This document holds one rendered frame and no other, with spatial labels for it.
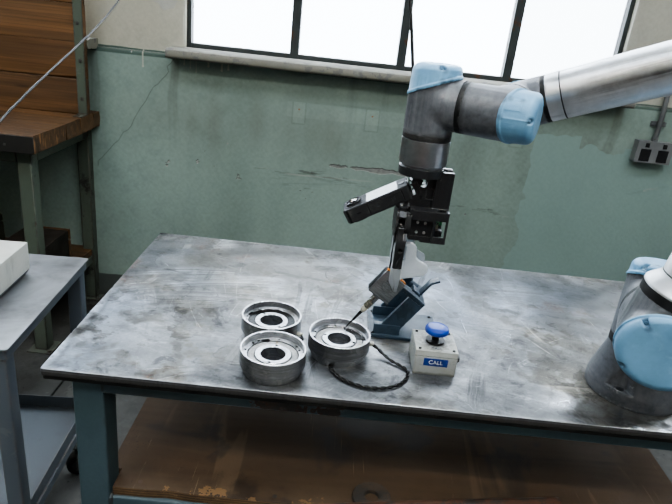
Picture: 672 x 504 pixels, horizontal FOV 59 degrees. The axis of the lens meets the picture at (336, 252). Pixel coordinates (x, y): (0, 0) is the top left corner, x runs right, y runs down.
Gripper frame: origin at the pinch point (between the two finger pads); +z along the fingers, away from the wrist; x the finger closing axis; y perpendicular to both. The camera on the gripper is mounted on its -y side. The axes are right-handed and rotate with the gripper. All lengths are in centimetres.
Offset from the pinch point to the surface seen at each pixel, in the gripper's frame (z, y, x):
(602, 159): 5, 97, 159
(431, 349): 8.6, 7.6, -6.5
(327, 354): 10.5, -9.2, -8.6
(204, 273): 13.1, -37.0, 22.2
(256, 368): 10.0, -19.6, -15.6
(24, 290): 25, -80, 28
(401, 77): -20, 7, 149
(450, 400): 13.1, 10.6, -13.6
